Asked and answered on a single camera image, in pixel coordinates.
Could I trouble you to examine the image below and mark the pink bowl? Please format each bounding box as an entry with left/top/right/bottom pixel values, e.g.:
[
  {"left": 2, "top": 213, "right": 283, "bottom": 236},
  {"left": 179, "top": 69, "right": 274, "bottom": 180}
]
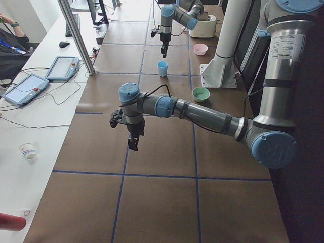
[{"left": 193, "top": 43, "right": 208, "bottom": 56}]

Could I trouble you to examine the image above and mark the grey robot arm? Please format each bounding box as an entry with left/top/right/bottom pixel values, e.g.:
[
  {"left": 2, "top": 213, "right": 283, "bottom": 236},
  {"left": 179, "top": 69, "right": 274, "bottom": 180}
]
[
  {"left": 157, "top": 1, "right": 204, "bottom": 58},
  {"left": 110, "top": 1, "right": 323, "bottom": 169}
]

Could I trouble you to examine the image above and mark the seated person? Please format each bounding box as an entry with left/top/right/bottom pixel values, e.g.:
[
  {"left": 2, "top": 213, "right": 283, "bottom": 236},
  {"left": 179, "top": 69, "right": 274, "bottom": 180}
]
[{"left": 1, "top": 14, "right": 32, "bottom": 80}]

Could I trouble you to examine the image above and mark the cream toaster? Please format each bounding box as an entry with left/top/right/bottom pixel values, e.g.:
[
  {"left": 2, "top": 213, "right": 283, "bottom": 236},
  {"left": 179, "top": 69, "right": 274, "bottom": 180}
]
[{"left": 189, "top": 15, "right": 217, "bottom": 38}]

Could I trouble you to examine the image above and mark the green bowl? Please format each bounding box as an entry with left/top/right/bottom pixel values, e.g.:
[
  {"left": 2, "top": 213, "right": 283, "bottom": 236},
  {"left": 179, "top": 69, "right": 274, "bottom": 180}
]
[{"left": 192, "top": 87, "right": 210, "bottom": 103}]

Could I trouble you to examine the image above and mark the black keyboard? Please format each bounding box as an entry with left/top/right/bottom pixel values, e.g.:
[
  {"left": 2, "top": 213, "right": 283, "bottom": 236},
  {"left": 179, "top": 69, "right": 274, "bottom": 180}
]
[{"left": 65, "top": 13, "right": 81, "bottom": 38}]

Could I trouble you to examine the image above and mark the white pedestal column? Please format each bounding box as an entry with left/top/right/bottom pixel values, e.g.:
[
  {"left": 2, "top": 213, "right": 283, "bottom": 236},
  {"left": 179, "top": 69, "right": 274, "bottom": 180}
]
[{"left": 200, "top": 0, "right": 252, "bottom": 88}]

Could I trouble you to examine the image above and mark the white paper cup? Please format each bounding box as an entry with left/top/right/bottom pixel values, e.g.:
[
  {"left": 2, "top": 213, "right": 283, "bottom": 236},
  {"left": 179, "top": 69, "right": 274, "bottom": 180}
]
[{"left": 19, "top": 143, "right": 36, "bottom": 159}]

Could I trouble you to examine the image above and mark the upper teach pendant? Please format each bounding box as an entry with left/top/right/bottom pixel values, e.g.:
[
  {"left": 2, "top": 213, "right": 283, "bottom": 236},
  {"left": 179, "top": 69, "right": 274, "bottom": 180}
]
[{"left": 45, "top": 56, "right": 79, "bottom": 83}]

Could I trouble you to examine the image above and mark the lower teach pendant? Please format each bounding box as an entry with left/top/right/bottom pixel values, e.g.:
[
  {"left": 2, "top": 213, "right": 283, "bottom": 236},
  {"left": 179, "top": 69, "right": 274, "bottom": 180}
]
[{"left": 3, "top": 74, "right": 49, "bottom": 106}]

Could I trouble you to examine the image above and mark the red cylinder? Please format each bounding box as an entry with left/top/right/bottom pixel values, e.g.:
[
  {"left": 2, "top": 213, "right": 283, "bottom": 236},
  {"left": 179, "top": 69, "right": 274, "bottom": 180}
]
[{"left": 0, "top": 213, "right": 26, "bottom": 231}]

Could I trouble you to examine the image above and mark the aluminium frame post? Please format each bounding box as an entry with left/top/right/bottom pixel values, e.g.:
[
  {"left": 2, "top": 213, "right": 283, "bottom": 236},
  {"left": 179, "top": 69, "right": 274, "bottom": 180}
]
[{"left": 58, "top": 0, "right": 95, "bottom": 76}]

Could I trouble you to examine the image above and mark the teach pendant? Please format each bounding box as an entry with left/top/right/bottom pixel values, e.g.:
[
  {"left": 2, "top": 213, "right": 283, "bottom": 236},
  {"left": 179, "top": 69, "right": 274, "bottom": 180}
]
[
  {"left": 3, "top": 74, "right": 49, "bottom": 106},
  {"left": 45, "top": 56, "right": 79, "bottom": 83}
]

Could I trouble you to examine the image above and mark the toast slice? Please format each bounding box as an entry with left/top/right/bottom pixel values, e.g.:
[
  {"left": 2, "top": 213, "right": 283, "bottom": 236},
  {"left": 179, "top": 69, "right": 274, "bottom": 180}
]
[{"left": 197, "top": 11, "right": 209, "bottom": 21}]

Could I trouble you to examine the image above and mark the black computer mouse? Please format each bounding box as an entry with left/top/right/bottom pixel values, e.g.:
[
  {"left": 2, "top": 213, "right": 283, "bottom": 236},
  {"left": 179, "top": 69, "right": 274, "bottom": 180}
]
[{"left": 59, "top": 41, "right": 70, "bottom": 48}]

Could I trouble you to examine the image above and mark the black monitor stand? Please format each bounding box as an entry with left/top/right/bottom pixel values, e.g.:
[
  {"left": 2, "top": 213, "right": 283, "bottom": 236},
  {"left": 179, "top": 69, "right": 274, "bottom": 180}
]
[{"left": 87, "top": 0, "right": 109, "bottom": 26}]

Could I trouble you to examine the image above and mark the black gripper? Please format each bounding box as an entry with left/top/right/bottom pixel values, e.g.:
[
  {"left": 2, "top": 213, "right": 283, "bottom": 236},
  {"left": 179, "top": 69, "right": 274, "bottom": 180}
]
[
  {"left": 160, "top": 33, "right": 171, "bottom": 58},
  {"left": 127, "top": 120, "right": 145, "bottom": 151}
]

